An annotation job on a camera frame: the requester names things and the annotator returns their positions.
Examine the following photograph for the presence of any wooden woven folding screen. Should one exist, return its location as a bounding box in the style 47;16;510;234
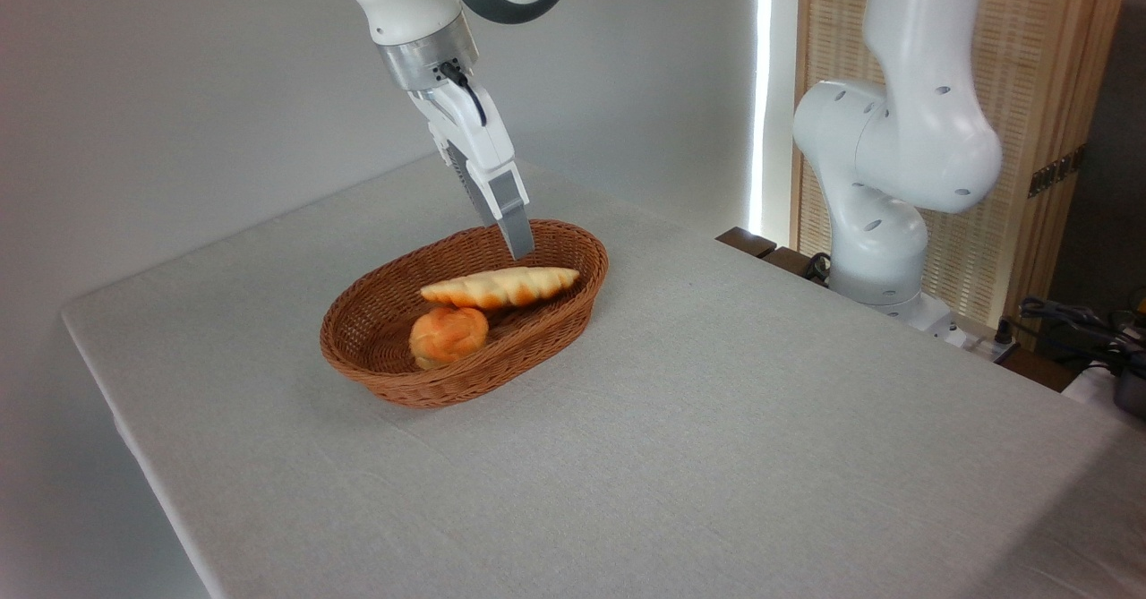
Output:
791;0;1134;351

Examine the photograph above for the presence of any black cable bundle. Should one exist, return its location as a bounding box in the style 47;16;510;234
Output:
1017;295;1146;378

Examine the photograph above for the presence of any dark metal screen hinge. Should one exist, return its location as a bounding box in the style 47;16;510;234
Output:
1028;144;1088;199

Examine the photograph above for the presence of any round orange knotted bread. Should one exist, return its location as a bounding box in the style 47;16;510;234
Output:
408;305;491;372

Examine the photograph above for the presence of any light grey tablecloth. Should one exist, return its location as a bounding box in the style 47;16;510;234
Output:
60;155;1146;599

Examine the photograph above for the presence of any brown wicker oval basket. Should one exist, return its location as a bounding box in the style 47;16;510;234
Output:
320;218;611;409

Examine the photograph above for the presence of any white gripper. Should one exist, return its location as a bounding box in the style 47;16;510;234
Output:
407;79;536;262

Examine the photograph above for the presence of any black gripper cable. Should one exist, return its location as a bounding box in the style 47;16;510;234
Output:
436;59;490;128

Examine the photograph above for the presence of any long braided golden bread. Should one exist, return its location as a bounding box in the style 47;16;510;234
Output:
419;265;581;311

